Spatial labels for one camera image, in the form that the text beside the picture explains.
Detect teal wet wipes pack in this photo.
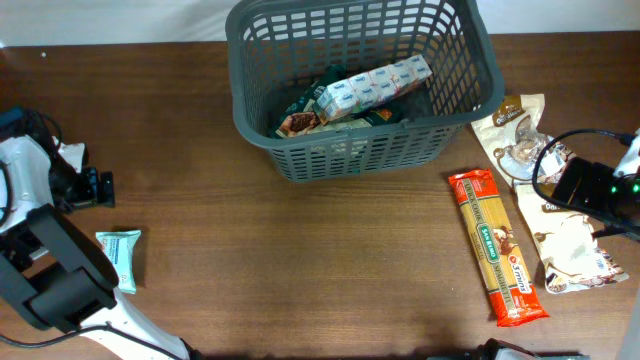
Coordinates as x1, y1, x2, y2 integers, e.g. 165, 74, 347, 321
95, 230, 141, 294

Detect green snack bag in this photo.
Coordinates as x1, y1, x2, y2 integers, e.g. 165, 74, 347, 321
269, 65, 404, 139

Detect white tissue pack row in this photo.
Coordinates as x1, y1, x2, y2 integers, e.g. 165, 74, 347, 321
314, 55, 433, 124

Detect beige nut bag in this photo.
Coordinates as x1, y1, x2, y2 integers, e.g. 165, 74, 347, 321
471, 94, 553, 192

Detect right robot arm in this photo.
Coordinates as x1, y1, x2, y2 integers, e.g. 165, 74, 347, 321
550, 129, 639, 242

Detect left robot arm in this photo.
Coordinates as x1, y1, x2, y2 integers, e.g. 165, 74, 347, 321
1, 107, 202, 359

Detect grey plastic basket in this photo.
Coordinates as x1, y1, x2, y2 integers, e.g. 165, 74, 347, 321
226, 0, 504, 182

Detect orange spaghetti packet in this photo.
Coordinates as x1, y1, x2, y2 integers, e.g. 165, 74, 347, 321
448, 169, 549, 327

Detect beige flour bag lower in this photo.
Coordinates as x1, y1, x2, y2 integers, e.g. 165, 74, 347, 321
515, 184, 629, 294

